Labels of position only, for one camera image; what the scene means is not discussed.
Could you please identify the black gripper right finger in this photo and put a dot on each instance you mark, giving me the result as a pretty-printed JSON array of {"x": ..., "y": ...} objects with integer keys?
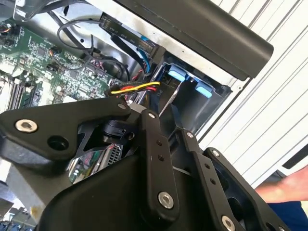
[{"x": 209, "y": 173}]

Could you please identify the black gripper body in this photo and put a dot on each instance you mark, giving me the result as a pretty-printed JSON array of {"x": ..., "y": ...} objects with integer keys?
[{"x": 101, "y": 204}]

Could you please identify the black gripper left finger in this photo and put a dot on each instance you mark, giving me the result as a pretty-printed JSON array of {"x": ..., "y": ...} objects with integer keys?
[{"x": 72, "y": 115}]

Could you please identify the hard disk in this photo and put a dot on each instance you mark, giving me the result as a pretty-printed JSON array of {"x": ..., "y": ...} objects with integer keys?
[{"x": 176, "y": 74}]

